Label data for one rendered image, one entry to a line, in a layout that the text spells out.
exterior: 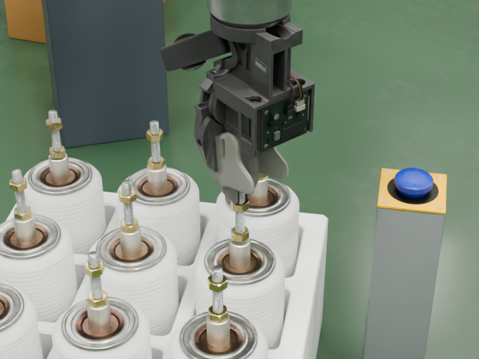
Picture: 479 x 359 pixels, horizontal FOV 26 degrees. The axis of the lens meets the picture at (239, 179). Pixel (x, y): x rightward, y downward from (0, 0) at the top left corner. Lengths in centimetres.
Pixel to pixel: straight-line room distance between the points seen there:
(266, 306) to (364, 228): 50
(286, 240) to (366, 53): 90
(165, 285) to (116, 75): 65
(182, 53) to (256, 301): 27
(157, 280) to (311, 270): 20
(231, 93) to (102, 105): 81
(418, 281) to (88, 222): 39
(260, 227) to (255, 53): 30
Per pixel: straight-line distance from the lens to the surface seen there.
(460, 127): 183
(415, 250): 111
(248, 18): 89
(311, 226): 127
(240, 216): 106
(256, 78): 92
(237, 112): 93
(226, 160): 99
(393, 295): 116
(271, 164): 101
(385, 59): 202
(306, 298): 116
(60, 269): 114
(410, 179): 110
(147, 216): 118
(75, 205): 121
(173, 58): 101
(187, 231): 121
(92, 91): 170
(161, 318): 113
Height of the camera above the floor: 95
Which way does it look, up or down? 35 degrees down
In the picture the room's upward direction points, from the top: straight up
